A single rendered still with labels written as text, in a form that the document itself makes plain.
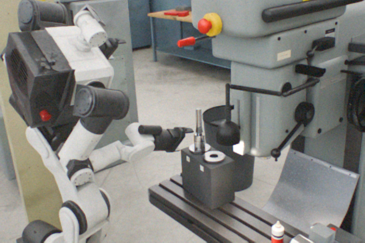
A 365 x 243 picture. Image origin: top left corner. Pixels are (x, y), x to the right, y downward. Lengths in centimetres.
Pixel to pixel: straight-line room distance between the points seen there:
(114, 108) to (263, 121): 45
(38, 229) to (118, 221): 133
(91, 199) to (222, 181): 52
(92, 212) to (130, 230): 161
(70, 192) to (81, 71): 54
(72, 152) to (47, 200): 172
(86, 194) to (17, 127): 122
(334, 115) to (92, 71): 82
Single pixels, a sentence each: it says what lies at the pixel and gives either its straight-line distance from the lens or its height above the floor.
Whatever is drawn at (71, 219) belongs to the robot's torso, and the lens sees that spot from 169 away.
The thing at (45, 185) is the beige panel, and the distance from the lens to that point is 304.
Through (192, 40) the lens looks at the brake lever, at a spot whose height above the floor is 170.
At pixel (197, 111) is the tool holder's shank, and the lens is 170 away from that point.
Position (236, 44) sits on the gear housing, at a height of 169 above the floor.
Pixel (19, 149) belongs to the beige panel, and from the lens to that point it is 287.
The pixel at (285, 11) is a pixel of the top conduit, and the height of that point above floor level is 180.
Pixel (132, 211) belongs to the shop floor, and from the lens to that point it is 348.
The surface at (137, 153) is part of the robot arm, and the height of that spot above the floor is 127.
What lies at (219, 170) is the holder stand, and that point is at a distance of 167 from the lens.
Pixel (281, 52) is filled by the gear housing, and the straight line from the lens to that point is 118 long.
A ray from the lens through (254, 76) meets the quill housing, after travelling 126.
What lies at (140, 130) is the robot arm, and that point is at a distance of 154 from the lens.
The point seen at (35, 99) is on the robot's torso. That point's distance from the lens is 137.
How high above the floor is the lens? 196
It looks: 21 degrees down
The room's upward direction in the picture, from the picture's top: 3 degrees counter-clockwise
